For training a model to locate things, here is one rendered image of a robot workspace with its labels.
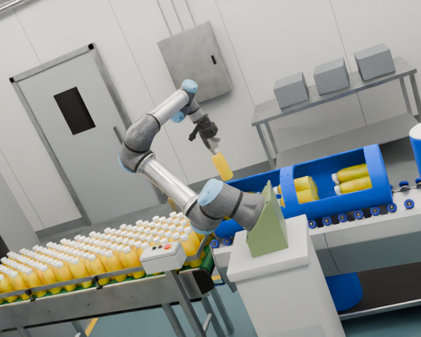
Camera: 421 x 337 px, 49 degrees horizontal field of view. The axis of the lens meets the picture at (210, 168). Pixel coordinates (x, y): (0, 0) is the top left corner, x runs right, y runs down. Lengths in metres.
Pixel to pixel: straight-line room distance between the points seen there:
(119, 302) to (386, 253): 1.46
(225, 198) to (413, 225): 0.93
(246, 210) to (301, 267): 0.29
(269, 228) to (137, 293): 1.12
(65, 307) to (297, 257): 1.66
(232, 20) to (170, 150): 1.77
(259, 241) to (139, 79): 4.19
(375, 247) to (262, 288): 0.72
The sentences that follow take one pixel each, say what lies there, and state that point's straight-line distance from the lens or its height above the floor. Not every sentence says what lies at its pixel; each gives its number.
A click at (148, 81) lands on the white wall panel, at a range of 5.74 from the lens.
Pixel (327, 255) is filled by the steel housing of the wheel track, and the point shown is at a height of 0.79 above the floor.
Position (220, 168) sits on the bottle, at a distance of 2.47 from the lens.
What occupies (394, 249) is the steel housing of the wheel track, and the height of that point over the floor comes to 0.75.
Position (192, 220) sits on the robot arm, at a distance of 1.91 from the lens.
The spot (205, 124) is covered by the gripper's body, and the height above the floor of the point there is 1.55.
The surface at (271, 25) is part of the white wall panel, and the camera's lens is 5.40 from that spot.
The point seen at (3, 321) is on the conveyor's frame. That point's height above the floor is 0.80.
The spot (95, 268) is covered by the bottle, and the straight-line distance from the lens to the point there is 2.75.
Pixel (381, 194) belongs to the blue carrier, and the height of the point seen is 1.06.
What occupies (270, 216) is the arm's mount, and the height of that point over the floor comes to 1.30.
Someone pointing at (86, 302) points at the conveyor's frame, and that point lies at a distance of 2.89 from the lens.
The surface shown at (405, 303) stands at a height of 0.15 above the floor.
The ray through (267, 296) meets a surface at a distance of 1.87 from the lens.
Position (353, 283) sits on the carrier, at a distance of 3.01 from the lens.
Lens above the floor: 2.07
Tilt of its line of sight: 18 degrees down
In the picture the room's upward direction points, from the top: 23 degrees counter-clockwise
